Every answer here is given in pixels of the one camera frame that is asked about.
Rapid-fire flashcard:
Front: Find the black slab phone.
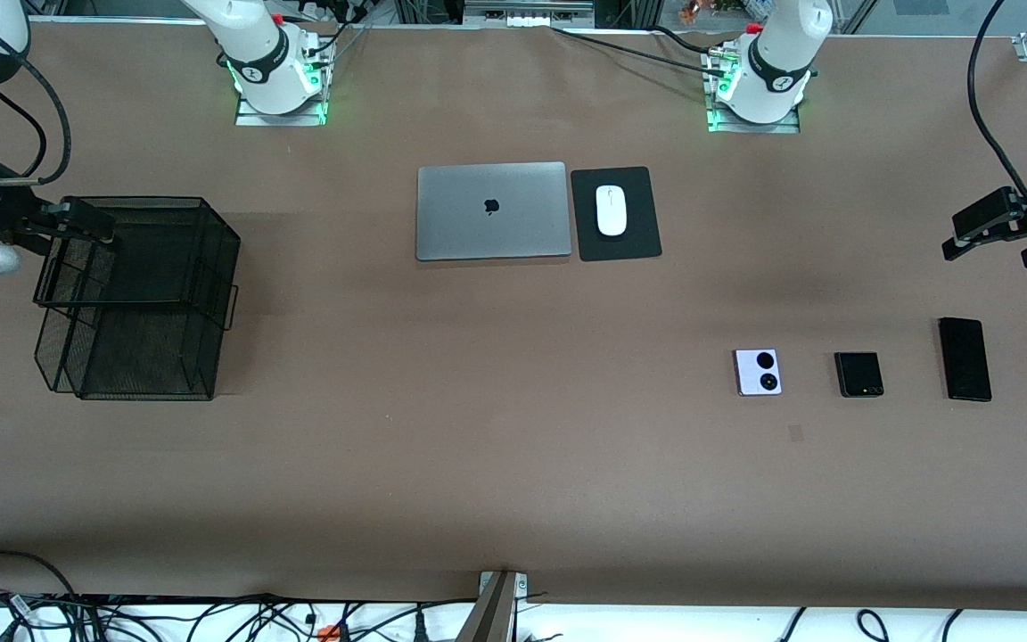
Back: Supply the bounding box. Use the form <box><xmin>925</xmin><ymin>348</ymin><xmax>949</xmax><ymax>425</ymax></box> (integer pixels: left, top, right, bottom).
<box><xmin>938</xmin><ymin>317</ymin><xmax>993</xmax><ymax>403</ymax></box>

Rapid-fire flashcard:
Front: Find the black flip phone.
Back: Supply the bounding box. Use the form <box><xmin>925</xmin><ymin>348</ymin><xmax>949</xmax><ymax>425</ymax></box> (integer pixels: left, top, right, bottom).
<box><xmin>834</xmin><ymin>351</ymin><xmax>885</xmax><ymax>399</ymax></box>

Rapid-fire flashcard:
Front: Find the white flip phone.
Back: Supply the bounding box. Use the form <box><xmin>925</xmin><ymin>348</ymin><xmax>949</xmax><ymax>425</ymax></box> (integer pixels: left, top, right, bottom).
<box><xmin>734</xmin><ymin>349</ymin><xmax>783</xmax><ymax>397</ymax></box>

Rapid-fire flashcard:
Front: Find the black mouse pad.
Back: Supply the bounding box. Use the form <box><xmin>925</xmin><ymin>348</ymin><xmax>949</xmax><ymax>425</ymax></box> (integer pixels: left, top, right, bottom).
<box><xmin>570</xmin><ymin>166</ymin><xmax>663</xmax><ymax>263</ymax></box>

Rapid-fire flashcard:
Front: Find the silver closed laptop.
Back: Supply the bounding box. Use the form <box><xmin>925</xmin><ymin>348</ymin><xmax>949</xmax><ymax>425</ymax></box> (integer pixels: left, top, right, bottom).
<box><xmin>415</xmin><ymin>161</ymin><xmax>573</xmax><ymax>262</ymax></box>

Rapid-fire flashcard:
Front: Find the white computer mouse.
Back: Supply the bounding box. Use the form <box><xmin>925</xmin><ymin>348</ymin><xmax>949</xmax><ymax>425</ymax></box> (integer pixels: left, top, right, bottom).
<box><xmin>596</xmin><ymin>185</ymin><xmax>629</xmax><ymax>237</ymax></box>

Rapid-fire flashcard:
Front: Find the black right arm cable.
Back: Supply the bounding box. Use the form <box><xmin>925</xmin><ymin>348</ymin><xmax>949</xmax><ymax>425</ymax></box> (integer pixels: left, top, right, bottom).
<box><xmin>0</xmin><ymin>18</ymin><xmax>71</xmax><ymax>188</ymax></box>

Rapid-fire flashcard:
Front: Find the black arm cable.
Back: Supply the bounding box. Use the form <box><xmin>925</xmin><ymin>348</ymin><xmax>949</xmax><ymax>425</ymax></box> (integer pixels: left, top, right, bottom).
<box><xmin>0</xmin><ymin>18</ymin><xmax>71</xmax><ymax>188</ymax></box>
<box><xmin>966</xmin><ymin>0</ymin><xmax>1027</xmax><ymax>219</ymax></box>

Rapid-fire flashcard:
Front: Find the black wire mesh basket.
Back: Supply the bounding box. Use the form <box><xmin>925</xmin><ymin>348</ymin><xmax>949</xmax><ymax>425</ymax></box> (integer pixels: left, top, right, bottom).
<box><xmin>34</xmin><ymin>196</ymin><xmax>242</xmax><ymax>402</ymax></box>

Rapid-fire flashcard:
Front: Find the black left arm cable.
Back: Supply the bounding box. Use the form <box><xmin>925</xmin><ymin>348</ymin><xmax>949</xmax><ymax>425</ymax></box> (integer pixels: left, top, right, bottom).
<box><xmin>966</xmin><ymin>0</ymin><xmax>1027</xmax><ymax>219</ymax></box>

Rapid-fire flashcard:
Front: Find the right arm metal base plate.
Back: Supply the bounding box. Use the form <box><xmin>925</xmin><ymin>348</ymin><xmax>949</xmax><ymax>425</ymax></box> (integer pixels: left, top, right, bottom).
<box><xmin>235</xmin><ymin>89</ymin><xmax>329</xmax><ymax>128</ymax></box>

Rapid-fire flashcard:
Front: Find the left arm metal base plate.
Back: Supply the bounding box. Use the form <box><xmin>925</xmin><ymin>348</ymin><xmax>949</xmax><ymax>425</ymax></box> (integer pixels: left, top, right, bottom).
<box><xmin>707</xmin><ymin>98</ymin><xmax>801</xmax><ymax>135</ymax></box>

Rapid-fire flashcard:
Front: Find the metal camera mount pole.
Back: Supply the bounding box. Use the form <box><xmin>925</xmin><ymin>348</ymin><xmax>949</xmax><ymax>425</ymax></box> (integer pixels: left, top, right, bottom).
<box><xmin>458</xmin><ymin>571</ymin><xmax>529</xmax><ymax>642</ymax></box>

